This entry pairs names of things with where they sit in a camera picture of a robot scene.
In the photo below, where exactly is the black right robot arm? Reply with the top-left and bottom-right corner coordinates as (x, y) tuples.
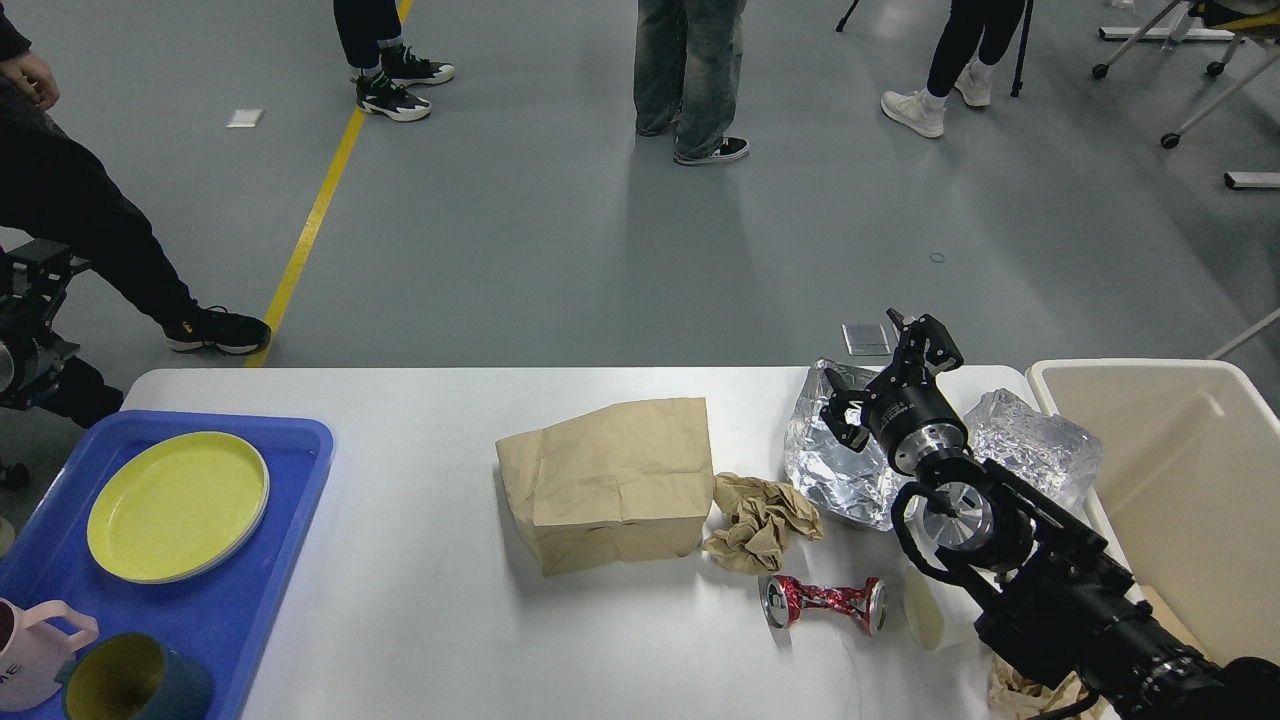
(820, 309), (1279, 719)

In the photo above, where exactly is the beige plastic bin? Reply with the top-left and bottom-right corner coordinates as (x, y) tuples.
(1027, 359), (1279, 664)

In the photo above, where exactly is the blue plastic tray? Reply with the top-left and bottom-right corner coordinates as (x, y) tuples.
(1, 410), (334, 719)

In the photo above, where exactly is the yellow plate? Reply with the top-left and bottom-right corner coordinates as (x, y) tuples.
(86, 430), (271, 585)

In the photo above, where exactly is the silver foil bag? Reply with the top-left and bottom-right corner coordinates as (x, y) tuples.
(783, 357), (908, 532)

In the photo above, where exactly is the brown paper bag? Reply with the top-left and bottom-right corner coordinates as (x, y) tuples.
(495, 397), (716, 577)

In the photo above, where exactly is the white paper cup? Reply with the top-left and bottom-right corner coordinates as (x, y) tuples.
(902, 566), (973, 653)

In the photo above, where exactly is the crumpled brown paper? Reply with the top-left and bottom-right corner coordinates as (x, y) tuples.
(701, 471), (826, 577)

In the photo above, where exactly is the person with black green sneakers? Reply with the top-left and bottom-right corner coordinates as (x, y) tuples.
(332, 1), (456, 123)

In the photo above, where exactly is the person with white sneakers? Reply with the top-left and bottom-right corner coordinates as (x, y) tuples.
(879, 1), (1027, 138)

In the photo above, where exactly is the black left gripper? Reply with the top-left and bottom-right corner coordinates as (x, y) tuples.
(1, 238), (92, 410)

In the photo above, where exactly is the crushed red can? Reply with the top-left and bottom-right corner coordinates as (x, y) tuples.
(758, 574), (886, 635)

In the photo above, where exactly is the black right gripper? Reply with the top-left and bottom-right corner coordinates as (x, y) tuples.
(819, 307), (969, 452)

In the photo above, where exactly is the silver floor plate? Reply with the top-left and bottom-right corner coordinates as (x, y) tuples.
(841, 322), (896, 357)

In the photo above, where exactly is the pink mug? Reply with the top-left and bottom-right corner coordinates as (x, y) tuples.
(1, 600), (100, 714)

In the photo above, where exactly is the crumpled paper under arm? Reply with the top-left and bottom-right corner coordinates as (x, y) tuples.
(987, 656), (1088, 719)

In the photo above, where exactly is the teal mug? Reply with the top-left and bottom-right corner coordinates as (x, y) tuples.
(59, 633), (214, 719)

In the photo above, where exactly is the person in grey jeans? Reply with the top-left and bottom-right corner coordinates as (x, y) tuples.
(634, 1), (750, 167)

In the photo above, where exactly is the wheeled chair base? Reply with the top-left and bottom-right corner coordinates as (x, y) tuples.
(1087, 1), (1277, 150)

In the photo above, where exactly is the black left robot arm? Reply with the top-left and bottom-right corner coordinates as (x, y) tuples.
(1, 240), (123, 428)

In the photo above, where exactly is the person in black clothes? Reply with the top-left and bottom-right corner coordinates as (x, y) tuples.
(0, 10), (273, 357)

